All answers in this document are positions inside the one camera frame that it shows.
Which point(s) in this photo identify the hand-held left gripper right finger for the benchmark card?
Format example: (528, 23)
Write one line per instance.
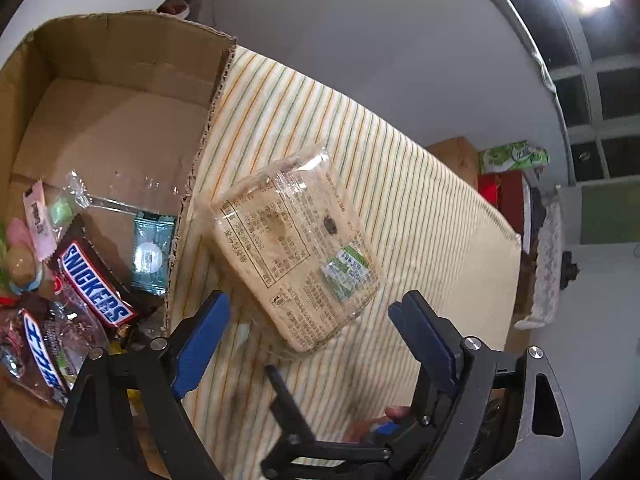
(430, 340)

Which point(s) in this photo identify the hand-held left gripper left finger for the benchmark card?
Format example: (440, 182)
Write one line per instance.
(200, 345)

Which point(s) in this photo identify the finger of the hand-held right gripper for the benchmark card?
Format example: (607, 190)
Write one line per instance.
(287, 410)
(386, 429)

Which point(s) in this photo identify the teal packet with white circle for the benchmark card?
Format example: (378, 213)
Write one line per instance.
(147, 255)

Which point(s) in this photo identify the brown chocolate bar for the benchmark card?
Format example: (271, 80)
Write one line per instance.
(95, 290)

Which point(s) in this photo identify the clear packaged bread loaf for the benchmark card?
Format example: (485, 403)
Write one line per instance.
(280, 240)

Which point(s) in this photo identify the red clear snack bag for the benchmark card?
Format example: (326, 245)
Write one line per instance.
(45, 355)

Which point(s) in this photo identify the green candy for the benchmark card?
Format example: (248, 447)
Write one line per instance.
(62, 210)

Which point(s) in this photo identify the colourful candy packet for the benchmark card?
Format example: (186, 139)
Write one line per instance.
(22, 265)

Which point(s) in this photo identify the pink candy packet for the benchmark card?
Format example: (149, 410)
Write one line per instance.
(37, 220)

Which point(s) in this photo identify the brown cardboard box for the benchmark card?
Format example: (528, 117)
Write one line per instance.
(125, 110)

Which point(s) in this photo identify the person's right hand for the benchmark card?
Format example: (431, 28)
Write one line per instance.
(360, 430)

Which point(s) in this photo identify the white lace cloth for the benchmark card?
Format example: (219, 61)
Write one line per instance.
(547, 260)

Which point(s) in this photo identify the striped beige tablecloth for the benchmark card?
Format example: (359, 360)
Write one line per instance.
(400, 185)

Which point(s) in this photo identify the red box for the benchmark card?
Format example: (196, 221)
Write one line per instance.
(502, 192)

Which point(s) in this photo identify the brown wooden furniture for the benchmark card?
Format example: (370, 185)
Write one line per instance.
(455, 155)

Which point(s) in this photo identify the green patterned bag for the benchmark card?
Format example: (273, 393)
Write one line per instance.
(515, 157)

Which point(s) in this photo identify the green yellow hanging cloth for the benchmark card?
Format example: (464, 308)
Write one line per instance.
(610, 215)

